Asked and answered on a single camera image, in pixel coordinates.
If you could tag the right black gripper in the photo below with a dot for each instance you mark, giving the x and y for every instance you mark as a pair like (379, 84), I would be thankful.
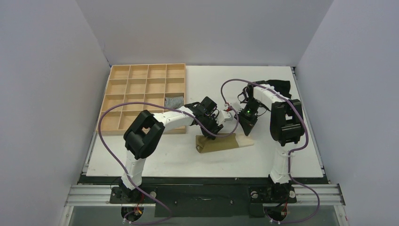
(248, 117)

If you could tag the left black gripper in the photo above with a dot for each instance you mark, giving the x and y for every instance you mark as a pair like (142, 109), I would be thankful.
(215, 128)

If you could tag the olive and cream underwear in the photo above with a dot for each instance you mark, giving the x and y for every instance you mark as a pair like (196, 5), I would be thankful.
(207, 145)

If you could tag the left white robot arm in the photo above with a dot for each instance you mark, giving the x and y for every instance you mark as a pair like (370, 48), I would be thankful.
(144, 134)

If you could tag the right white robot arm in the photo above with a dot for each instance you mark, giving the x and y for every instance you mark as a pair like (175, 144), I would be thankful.
(285, 120)

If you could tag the rolled striped grey underwear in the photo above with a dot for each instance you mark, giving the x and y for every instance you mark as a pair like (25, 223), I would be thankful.
(174, 102)

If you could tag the black underwear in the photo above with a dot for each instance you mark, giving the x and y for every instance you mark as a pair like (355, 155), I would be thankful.
(283, 87)

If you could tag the wooden compartment tray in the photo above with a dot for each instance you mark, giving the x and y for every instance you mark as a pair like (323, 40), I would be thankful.
(131, 89)

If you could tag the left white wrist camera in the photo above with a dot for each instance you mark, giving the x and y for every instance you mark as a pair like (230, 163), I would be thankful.
(224, 116)

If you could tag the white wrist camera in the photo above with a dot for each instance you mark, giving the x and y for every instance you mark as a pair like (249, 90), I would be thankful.
(235, 107)
(224, 116)

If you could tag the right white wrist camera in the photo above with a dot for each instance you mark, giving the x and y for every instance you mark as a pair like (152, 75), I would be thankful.
(235, 107)

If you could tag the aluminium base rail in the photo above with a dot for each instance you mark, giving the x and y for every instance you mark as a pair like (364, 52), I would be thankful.
(205, 202)

